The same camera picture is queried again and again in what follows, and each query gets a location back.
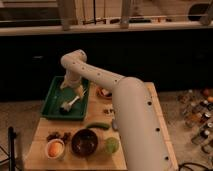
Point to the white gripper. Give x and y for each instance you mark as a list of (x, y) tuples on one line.
[(76, 86)]

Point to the white handled brush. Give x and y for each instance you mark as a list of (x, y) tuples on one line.
[(66, 106)]

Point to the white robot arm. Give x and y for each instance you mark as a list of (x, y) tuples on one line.
[(142, 135)]

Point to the green plastic tray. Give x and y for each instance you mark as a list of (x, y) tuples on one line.
[(57, 96)]

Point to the orange plate with food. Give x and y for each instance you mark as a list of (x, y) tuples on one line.
[(103, 93)]

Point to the small dark item pile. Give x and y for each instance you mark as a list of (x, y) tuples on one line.
[(108, 111)]

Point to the green cucumber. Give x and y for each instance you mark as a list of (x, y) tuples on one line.
[(103, 126)]

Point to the dark dried fruit cluster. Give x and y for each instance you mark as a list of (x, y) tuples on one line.
[(66, 137)]

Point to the dark brown bowl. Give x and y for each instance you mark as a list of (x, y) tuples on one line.
[(84, 143)]

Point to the wooden table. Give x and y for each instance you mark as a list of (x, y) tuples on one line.
[(37, 161)]

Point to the white cup with orange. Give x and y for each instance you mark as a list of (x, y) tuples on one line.
[(55, 149)]

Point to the black stand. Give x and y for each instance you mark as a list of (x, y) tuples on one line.
[(11, 149)]

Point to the spice jar rack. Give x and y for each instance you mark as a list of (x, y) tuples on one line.
[(195, 113)]

